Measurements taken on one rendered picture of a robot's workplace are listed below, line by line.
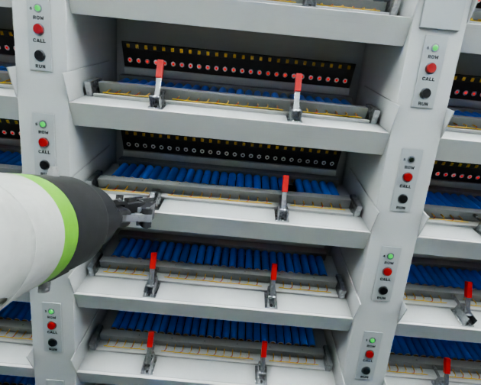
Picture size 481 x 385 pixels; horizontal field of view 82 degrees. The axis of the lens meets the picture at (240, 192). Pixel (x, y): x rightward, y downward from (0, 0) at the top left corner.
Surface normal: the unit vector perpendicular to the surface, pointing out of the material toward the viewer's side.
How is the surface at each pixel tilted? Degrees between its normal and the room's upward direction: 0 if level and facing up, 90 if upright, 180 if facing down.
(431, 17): 90
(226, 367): 20
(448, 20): 90
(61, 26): 90
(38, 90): 90
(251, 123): 110
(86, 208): 64
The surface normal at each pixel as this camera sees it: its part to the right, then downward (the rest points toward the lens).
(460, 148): -0.04, 0.52
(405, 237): -0.01, 0.19
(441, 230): 0.08, -0.85
